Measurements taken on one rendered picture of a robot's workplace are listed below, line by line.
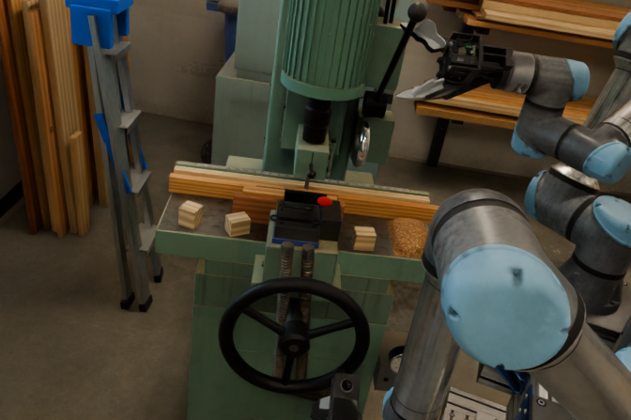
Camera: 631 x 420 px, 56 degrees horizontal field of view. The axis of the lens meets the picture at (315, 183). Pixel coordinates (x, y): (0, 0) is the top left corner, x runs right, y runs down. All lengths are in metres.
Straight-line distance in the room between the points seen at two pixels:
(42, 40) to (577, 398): 2.19
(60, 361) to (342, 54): 1.54
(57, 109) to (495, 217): 2.13
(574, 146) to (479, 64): 0.23
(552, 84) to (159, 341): 1.65
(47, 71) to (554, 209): 1.91
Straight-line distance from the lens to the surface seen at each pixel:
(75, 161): 2.63
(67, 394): 2.17
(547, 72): 1.16
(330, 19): 1.12
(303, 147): 1.26
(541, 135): 1.19
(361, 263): 1.27
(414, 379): 0.89
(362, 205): 1.37
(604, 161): 1.13
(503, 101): 3.31
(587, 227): 1.41
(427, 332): 0.83
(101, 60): 1.96
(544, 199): 1.46
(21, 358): 2.31
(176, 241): 1.26
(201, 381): 1.53
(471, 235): 0.64
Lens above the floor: 1.61
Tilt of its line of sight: 29 degrees down
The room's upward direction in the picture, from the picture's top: 9 degrees clockwise
